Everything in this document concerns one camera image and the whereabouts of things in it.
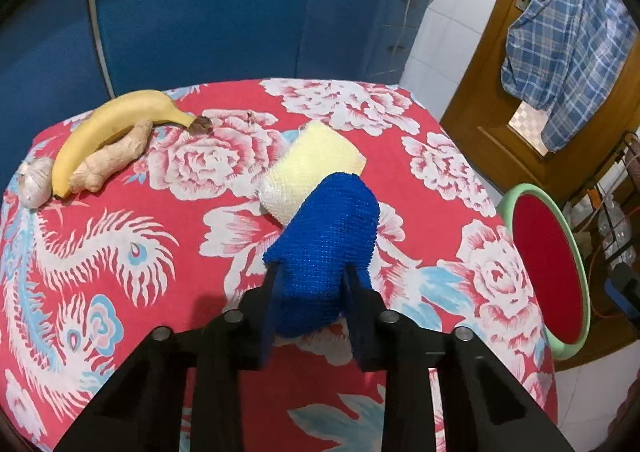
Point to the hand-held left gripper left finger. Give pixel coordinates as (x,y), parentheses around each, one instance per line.
(269,317)

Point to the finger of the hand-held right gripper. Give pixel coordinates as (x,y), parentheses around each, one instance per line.
(620,297)

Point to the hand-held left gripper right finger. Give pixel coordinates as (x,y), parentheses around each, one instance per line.
(359,327)

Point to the red basin with green rim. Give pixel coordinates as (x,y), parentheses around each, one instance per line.
(545,252)

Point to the blue mesh sponge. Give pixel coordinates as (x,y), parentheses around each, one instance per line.
(330,242)

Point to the clear plastic bottle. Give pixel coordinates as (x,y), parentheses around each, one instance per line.
(617,232)

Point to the black metal rack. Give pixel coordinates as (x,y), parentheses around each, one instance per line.
(627,157)

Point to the red floral tablecloth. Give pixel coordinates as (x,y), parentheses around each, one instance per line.
(150,232)

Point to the pale yellow mesh sponge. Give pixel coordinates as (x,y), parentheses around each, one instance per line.
(310,157)

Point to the ginger root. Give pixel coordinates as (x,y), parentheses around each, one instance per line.
(115,152)

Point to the yellow banana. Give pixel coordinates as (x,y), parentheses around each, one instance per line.
(130,107)

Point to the wooden door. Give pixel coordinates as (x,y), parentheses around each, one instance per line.
(480,82)

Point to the garlic bulb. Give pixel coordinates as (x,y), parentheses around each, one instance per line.
(36,182)

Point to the blue plaid shirt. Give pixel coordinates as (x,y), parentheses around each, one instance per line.
(565,32)

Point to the blue kitchen base cabinet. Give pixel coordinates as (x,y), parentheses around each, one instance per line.
(200,7)

